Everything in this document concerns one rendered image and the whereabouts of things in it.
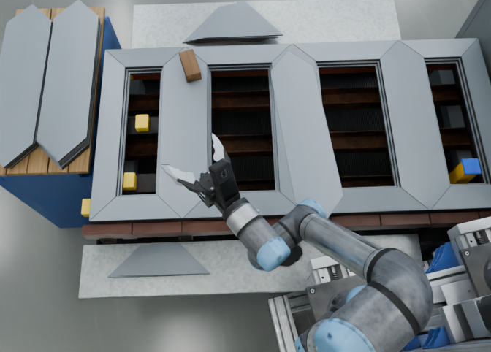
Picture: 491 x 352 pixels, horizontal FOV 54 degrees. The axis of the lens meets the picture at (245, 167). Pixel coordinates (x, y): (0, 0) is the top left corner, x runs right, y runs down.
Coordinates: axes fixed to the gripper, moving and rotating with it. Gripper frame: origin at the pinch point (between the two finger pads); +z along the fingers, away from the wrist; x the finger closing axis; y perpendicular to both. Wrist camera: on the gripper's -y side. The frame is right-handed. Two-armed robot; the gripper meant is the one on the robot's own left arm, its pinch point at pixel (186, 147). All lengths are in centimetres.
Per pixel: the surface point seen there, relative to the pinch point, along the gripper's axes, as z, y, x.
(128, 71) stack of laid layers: 71, 60, 21
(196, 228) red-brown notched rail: 0, 63, 4
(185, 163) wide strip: 22, 59, 15
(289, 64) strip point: 30, 51, 73
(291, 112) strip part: 13, 53, 59
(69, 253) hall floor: 55, 152, -38
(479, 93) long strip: -28, 44, 122
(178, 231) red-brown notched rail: 3, 64, -2
